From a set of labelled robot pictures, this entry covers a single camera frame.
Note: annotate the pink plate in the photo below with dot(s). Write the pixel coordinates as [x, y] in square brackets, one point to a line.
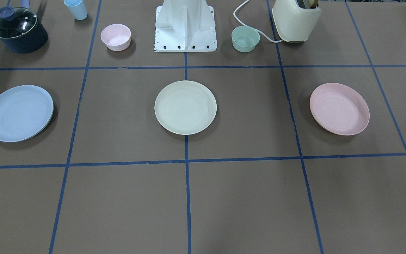
[339, 109]

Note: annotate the light blue plate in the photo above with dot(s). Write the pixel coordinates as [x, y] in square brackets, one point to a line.
[24, 112]

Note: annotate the cream plate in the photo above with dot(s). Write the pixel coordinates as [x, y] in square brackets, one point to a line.
[185, 107]

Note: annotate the green bowl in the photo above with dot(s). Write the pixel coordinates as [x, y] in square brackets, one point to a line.
[245, 38]

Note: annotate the pink bowl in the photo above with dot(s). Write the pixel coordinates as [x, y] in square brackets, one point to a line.
[116, 37]

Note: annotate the light blue cup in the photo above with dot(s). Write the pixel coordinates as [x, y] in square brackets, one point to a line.
[77, 8]

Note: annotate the dark blue pot with lid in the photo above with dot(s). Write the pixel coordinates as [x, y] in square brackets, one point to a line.
[21, 30]

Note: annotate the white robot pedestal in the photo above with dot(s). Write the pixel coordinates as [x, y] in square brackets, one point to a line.
[185, 26]

